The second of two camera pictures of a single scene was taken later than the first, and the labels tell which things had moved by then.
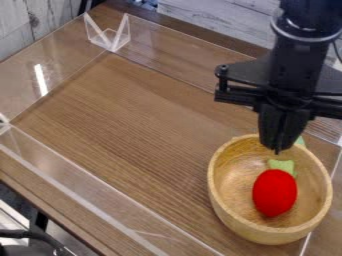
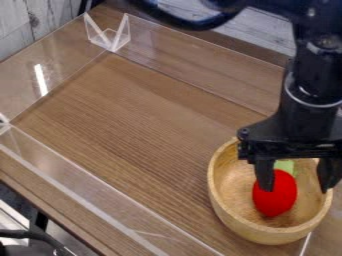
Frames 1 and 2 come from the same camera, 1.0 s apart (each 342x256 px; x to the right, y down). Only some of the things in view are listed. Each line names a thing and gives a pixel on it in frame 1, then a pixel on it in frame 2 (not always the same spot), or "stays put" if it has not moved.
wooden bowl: [236, 162] stays put
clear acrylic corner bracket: [109, 38] stays put
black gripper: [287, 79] → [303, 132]
